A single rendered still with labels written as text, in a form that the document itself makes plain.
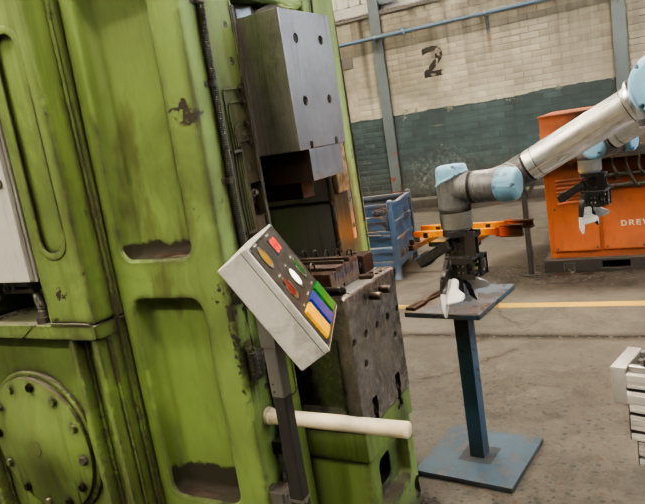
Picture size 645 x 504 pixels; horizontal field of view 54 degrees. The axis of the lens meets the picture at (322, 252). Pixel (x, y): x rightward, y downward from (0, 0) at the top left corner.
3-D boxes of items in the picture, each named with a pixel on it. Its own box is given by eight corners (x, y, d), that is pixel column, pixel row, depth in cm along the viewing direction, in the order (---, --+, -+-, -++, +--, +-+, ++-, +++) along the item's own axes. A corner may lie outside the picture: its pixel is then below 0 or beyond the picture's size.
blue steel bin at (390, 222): (421, 258, 647) (412, 188, 633) (402, 279, 574) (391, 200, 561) (313, 266, 692) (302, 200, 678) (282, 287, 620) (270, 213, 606)
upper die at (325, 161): (344, 172, 208) (339, 142, 206) (314, 181, 191) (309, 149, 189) (240, 184, 229) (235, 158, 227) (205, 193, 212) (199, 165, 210)
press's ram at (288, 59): (357, 139, 217) (340, 16, 210) (300, 150, 185) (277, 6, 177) (257, 154, 238) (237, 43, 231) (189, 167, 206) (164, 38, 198)
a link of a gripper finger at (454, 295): (457, 315, 146) (465, 277, 148) (435, 313, 150) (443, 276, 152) (464, 319, 148) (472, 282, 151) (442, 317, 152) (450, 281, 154)
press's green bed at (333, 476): (425, 501, 240) (408, 385, 231) (386, 566, 208) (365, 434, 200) (300, 481, 268) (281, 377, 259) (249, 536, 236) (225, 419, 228)
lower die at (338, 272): (360, 277, 214) (356, 252, 212) (332, 295, 197) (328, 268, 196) (258, 280, 235) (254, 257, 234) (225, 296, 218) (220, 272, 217)
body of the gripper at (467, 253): (474, 283, 148) (468, 232, 146) (442, 282, 154) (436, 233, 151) (489, 274, 153) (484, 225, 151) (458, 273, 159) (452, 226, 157)
